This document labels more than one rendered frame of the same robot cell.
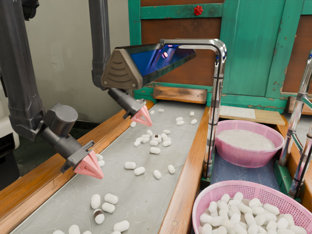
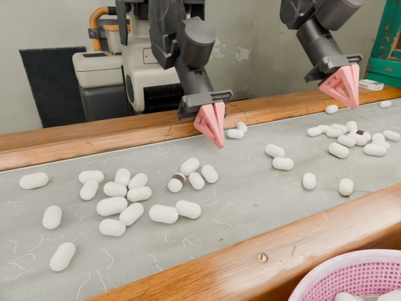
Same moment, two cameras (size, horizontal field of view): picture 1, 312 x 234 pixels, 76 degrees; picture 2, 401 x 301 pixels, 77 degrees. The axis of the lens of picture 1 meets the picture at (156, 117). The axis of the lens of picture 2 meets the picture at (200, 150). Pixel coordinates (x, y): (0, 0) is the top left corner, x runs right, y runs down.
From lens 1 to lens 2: 25 cm
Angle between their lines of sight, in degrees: 42
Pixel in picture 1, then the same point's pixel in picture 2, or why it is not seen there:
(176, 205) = (293, 236)
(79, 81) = (304, 61)
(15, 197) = (127, 125)
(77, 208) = (168, 165)
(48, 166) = not seen: hidden behind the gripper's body
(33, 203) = (137, 138)
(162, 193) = (293, 211)
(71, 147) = (197, 88)
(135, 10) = not seen: outside the picture
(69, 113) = (204, 32)
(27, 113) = (161, 25)
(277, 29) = not seen: outside the picture
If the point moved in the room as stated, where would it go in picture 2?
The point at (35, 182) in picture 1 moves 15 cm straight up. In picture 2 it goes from (154, 121) to (148, 47)
